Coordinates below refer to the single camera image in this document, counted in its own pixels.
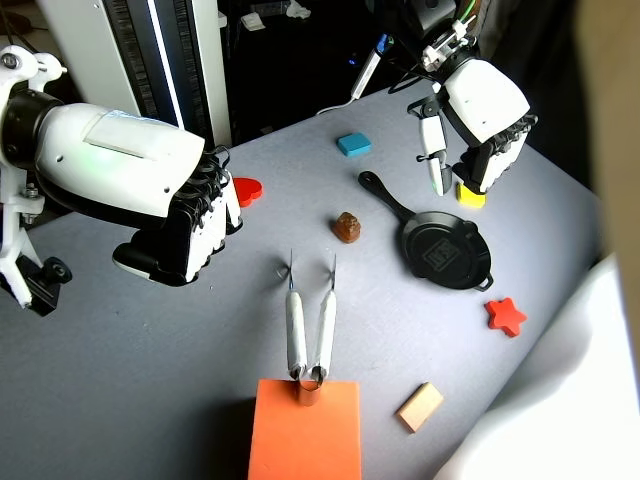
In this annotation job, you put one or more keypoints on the white wand with blue tip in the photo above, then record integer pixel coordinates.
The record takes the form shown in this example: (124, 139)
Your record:
(364, 75)

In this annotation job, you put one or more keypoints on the black cast iron skillet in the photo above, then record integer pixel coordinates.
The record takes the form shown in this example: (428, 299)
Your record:
(445, 250)

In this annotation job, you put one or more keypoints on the metal tongs with white wrap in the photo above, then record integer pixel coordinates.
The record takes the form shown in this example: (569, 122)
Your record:
(296, 330)

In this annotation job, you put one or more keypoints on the blue block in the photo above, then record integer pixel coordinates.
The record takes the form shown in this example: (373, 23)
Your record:
(354, 144)

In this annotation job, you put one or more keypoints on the brown food piece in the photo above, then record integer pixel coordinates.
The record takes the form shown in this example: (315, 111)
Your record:
(347, 227)

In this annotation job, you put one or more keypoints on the white backdrop sheet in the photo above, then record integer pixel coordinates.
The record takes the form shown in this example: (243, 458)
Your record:
(550, 400)

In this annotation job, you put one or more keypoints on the red star block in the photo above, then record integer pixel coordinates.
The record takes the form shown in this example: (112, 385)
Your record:
(505, 316)

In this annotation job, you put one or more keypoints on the white robot body column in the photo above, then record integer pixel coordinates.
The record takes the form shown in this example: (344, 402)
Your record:
(100, 50)

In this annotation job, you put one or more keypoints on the yellow block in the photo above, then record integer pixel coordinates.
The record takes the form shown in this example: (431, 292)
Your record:
(471, 198)

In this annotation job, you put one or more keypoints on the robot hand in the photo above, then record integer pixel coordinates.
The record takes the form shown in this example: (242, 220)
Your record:
(485, 100)
(125, 165)

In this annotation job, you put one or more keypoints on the large orange block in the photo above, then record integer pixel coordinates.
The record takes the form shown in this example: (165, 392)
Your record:
(305, 440)

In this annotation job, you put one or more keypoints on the grey table cloth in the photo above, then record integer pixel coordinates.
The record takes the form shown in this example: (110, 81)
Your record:
(150, 375)

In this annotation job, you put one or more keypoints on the red heart block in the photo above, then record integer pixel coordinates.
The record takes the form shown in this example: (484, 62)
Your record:
(247, 190)

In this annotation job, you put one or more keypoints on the flat wooden block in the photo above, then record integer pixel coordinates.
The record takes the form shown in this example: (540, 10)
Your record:
(420, 407)

